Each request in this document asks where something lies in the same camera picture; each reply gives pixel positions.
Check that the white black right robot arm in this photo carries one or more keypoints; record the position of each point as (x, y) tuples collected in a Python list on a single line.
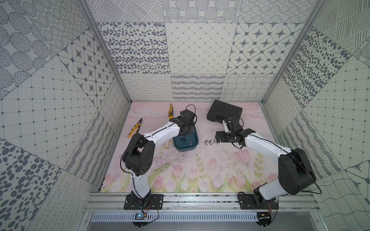
[(295, 172)]

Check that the yellow black pliers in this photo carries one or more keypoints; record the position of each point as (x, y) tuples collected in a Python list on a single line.
[(135, 128)]

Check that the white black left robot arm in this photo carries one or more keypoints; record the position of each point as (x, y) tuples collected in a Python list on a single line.
[(139, 154)]

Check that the teal plastic storage box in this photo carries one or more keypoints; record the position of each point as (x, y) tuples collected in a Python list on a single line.
[(186, 143)]

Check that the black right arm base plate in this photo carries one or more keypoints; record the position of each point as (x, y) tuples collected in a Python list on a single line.
[(251, 201)]

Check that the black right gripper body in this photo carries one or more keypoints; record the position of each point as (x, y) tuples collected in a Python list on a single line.
[(225, 137)]

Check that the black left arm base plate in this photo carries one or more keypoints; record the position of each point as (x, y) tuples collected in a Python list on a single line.
[(150, 202)]

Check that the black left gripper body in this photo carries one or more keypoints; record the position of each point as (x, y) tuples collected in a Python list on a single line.
[(185, 127)]

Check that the aluminium mounting rail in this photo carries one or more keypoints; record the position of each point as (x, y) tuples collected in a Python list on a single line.
[(200, 202)]

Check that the yellow black utility knife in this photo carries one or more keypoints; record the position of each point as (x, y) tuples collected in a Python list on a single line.
[(170, 113)]

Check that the black plastic tool case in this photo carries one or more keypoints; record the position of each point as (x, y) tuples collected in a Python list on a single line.
[(221, 111)]

